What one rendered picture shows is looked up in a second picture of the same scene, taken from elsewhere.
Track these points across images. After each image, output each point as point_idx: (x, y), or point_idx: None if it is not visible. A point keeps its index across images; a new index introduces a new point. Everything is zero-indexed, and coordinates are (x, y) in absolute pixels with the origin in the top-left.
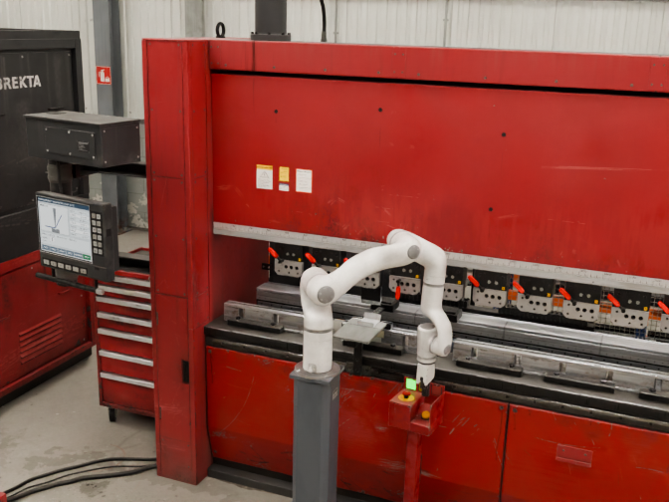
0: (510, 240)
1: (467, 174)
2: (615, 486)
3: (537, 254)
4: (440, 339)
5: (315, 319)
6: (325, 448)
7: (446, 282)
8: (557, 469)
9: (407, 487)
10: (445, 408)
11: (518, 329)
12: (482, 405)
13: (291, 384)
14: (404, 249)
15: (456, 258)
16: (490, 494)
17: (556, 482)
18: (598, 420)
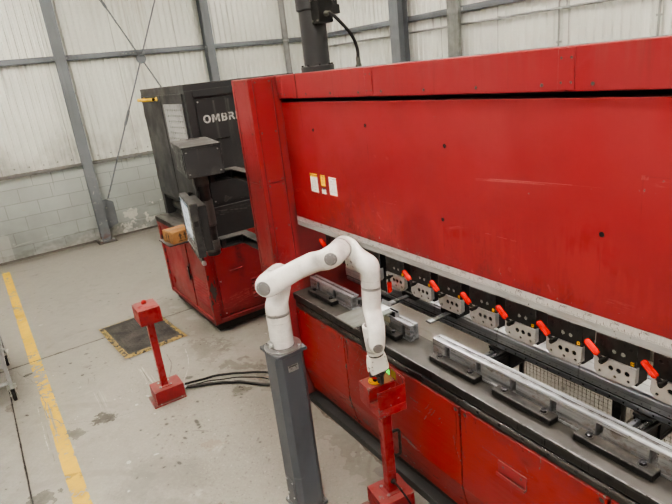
0: (459, 251)
1: (423, 185)
2: None
3: (480, 268)
4: (369, 338)
5: (267, 306)
6: (286, 409)
7: (420, 283)
8: (501, 483)
9: (382, 455)
10: (419, 396)
11: (507, 334)
12: (442, 402)
13: (335, 347)
14: (322, 256)
15: (424, 262)
16: (456, 483)
17: (501, 495)
18: (529, 450)
